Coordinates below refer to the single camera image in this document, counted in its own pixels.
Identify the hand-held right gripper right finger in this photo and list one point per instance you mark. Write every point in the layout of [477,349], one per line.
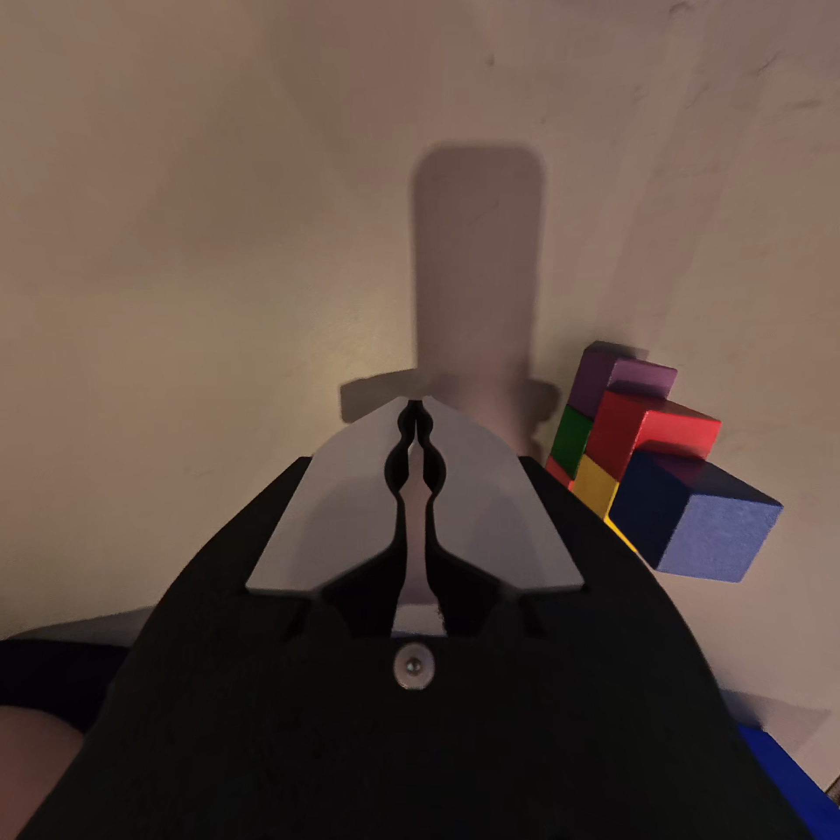
[505,525]

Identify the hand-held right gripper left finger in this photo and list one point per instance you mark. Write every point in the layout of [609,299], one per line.
[328,525]

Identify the orange wooden cube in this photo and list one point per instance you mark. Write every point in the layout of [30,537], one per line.
[558,472]

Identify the yellow wooden cube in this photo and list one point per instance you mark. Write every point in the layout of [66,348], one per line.
[597,489]

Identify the green wooden cube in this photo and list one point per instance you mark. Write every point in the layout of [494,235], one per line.
[571,439]

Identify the red wooden cube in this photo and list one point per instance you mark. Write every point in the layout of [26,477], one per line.
[649,426]

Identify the purple wooden cube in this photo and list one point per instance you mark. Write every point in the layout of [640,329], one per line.
[617,377]

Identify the dark blue wooden cube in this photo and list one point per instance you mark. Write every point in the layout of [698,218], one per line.
[702,525]

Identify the blue plastic storage bin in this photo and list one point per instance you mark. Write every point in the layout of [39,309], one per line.
[787,787]

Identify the person's right forearm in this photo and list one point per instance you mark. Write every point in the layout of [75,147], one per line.
[33,768]

